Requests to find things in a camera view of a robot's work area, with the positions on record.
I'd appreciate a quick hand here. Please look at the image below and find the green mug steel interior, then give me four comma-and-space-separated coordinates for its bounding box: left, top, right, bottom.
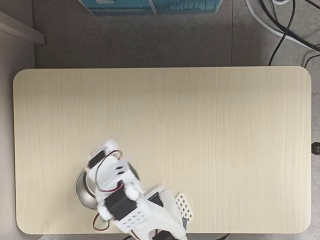
74, 161, 141, 223

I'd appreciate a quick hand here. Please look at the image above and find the white shelf board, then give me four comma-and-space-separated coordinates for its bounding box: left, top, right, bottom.
0, 10, 46, 46

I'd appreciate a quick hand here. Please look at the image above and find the blue printed box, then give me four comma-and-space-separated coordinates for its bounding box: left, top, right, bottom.
78, 0, 223, 17

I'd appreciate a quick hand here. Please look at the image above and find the red servo cable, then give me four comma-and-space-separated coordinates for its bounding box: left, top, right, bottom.
92, 149, 126, 225

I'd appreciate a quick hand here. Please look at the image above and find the thick white cable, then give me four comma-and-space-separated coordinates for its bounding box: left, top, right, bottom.
244, 0, 320, 52

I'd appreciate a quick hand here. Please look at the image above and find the long black cable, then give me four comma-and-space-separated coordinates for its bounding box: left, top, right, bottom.
259, 0, 320, 50

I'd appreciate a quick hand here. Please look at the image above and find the black cable with bend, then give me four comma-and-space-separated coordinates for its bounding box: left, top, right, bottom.
268, 0, 296, 67

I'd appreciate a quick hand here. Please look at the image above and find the short black cable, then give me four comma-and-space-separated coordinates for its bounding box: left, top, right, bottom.
304, 53, 320, 69

